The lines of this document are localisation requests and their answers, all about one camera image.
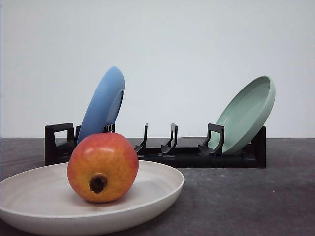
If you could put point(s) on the white plate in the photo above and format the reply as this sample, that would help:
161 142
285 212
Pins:
42 200

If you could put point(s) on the blue plate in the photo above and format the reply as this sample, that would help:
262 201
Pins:
104 104

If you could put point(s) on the green plate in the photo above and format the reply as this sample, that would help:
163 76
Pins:
246 115

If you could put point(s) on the black dish rack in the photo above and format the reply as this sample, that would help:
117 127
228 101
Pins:
209 155

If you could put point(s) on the red yellow pomegranate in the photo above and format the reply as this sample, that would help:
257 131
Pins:
103 167

